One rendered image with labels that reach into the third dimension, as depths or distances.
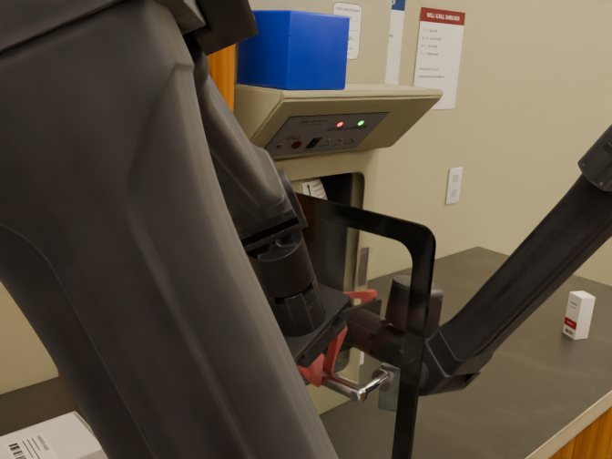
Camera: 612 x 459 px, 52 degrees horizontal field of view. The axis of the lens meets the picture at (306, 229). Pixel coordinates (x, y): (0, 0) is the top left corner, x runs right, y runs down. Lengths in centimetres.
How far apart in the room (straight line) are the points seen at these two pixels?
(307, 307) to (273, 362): 48
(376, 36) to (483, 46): 109
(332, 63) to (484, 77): 134
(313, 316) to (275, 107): 26
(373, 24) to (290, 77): 29
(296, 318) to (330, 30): 36
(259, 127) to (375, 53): 31
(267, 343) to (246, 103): 66
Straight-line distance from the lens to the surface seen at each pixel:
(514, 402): 129
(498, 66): 218
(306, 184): 99
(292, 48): 76
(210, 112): 30
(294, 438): 16
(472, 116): 209
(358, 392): 71
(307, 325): 65
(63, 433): 107
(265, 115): 77
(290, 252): 59
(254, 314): 15
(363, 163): 104
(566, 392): 137
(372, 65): 103
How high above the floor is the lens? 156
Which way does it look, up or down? 16 degrees down
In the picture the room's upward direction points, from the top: 3 degrees clockwise
